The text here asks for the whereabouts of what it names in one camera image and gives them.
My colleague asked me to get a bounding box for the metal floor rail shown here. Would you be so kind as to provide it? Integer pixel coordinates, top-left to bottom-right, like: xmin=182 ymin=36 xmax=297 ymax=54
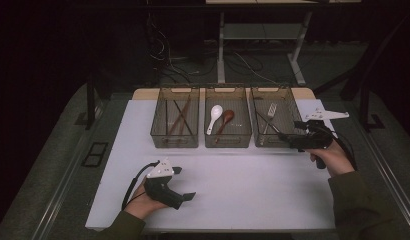
xmin=32 ymin=99 xmax=104 ymax=240
xmin=346 ymin=99 xmax=410 ymax=228

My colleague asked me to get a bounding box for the black metal stand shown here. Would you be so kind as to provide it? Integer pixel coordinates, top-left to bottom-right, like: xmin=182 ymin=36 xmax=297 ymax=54
xmin=359 ymin=83 xmax=386 ymax=132
xmin=74 ymin=76 xmax=106 ymax=131

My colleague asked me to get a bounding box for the brown wooden spoon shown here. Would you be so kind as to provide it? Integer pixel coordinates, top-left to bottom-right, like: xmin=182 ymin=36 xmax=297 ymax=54
xmin=214 ymin=109 xmax=236 ymax=145

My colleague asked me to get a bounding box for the person's right hand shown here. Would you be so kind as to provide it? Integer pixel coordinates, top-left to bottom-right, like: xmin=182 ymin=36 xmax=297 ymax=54
xmin=307 ymin=139 xmax=356 ymax=178

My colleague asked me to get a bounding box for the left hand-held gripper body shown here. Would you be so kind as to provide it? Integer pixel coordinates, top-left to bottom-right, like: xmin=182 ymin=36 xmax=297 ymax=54
xmin=143 ymin=157 xmax=185 ymax=210

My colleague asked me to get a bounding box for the person's left hand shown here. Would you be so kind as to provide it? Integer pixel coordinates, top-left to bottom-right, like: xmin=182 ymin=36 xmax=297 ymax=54
xmin=124 ymin=184 xmax=169 ymax=221

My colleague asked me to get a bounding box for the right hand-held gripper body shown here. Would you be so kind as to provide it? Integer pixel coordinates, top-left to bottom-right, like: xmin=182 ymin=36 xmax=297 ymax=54
xmin=287 ymin=108 xmax=350 ymax=150

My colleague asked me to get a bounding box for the white table mat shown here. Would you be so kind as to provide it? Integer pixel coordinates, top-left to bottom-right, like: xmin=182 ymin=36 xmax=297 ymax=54
xmin=85 ymin=98 xmax=382 ymax=233

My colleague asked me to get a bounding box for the silver fork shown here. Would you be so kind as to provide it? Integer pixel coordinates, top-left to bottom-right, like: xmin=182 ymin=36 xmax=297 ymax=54
xmin=259 ymin=102 xmax=278 ymax=146

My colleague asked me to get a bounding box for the white floor cable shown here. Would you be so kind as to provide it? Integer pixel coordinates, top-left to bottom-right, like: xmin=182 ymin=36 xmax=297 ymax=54
xmin=234 ymin=51 xmax=277 ymax=84

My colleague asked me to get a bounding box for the silver table knife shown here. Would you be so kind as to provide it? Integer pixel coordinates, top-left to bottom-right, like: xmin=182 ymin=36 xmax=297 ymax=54
xmin=255 ymin=109 xmax=281 ymax=134

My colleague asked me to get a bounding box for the transparent brown plastic bin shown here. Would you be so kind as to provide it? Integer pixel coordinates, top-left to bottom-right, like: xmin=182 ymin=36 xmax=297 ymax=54
xmin=250 ymin=85 xmax=308 ymax=148
xmin=204 ymin=85 xmax=253 ymax=149
xmin=150 ymin=86 xmax=201 ymax=149

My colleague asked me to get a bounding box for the bundle of black floor cables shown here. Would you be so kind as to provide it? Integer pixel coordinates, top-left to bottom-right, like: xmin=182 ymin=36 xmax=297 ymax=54
xmin=146 ymin=13 xmax=217 ymax=84

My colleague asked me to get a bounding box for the white ceramic spoon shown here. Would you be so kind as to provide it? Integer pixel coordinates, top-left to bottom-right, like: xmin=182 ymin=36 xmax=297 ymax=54
xmin=206 ymin=104 xmax=224 ymax=136

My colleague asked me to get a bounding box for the white metal desk frame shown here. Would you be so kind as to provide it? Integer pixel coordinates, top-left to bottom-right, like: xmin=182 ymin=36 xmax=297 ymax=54
xmin=216 ymin=11 xmax=308 ymax=87

